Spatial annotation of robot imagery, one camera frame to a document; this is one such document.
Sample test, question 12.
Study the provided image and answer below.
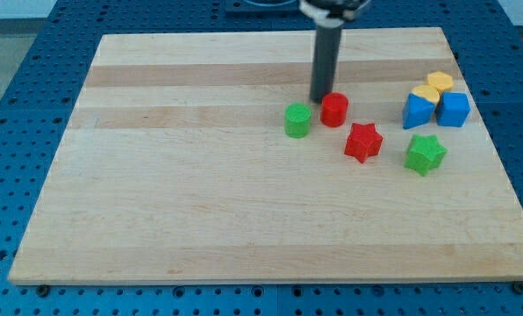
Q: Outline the robot arm flange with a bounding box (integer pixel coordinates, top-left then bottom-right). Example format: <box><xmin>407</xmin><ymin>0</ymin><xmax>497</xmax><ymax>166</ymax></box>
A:
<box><xmin>298</xmin><ymin>0</ymin><xmax>372</xmax><ymax>28</ymax></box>

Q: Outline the yellow hexagon block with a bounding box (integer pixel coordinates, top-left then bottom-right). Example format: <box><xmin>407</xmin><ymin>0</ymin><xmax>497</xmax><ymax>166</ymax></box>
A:
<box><xmin>426</xmin><ymin>71</ymin><xmax>454</xmax><ymax>94</ymax></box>

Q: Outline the green cylinder block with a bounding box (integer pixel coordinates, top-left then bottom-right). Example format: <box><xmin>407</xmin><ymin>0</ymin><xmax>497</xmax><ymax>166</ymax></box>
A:
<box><xmin>284</xmin><ymin>103</ymin><xmax>312</xmax><ymax>139</ymax></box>

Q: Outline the wooden board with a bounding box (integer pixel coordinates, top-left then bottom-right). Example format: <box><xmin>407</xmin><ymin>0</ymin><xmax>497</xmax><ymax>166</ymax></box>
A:
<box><xmin>9</xmin><ymin>27</ymin><xmax>523</xmax><ymax>285</ymax></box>

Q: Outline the red cylinder block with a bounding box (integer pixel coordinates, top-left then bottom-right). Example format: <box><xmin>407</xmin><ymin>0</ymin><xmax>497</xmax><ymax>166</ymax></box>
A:
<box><xmin>320</xmin><ymin>92</ymin><xmax>349</xmax><ymax>127</ymax></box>

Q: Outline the red star block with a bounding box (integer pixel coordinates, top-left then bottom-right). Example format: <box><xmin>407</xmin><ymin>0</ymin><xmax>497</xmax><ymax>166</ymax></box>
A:
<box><xmin>344</xmin><ymin>123</ymin><xmax>383</xmax><ymax>163</ymax></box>

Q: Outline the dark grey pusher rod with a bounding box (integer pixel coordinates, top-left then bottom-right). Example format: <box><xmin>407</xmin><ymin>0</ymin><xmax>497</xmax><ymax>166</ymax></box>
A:
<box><xmin>310</xmin><ymin>25</ymin><xmax>343</xmax><ymax>103</ymax></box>

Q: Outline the blue triangular block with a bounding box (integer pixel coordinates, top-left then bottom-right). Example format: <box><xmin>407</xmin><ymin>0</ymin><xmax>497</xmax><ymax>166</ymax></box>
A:
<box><xmin>402</xmin><ymin>93</ymin><xmax>435</xmax><ymax>129</ymax></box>

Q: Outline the green star block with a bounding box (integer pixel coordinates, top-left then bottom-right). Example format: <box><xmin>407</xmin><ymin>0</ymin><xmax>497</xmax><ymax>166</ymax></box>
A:
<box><xmin>404</xmin><ymin>134</ymin><xmax>448</xmax><ymax>176</ymax></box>

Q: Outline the yellow semicircle block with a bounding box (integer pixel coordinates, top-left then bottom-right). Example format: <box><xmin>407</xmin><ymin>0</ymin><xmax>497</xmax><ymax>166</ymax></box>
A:
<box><xmin>411</xmin><ymin>84</ymin><xmax>441</xmax><ymax>104</ymax></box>

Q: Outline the blue cube block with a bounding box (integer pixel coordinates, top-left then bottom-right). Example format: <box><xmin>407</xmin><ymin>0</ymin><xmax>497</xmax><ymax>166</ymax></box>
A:
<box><xmin>435</xmin><ymin>92</ymin><xmax>470</xmax><ymax>127</ymax></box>

